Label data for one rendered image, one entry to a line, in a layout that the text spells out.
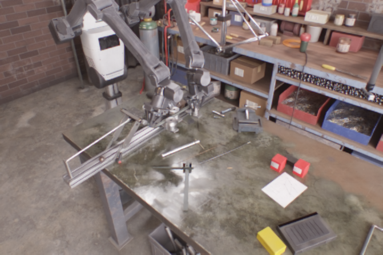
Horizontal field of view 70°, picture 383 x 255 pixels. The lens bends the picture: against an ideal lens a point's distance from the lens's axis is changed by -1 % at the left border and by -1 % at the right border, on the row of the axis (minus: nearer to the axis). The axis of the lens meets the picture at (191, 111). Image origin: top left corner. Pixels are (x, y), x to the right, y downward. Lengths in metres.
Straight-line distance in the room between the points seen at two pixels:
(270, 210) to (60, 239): 1.51
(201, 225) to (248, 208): 0.18
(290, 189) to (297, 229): 0.19
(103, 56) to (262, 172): 1.17
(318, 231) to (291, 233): 0.09
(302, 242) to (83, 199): 1.72
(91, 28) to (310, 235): 1.54
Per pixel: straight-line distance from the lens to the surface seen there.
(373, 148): 2.58
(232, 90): 3.03
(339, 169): 1.32
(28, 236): 2.29
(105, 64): 1.83
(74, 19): 1.51
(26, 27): 3.81
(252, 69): 2.68
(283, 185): 1.16
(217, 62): 2.89
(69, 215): 2.28
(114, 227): 1.86
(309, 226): 1.04
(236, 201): 1.07
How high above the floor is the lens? 1.71
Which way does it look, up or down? 33 degrees down
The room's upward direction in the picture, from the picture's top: straight up
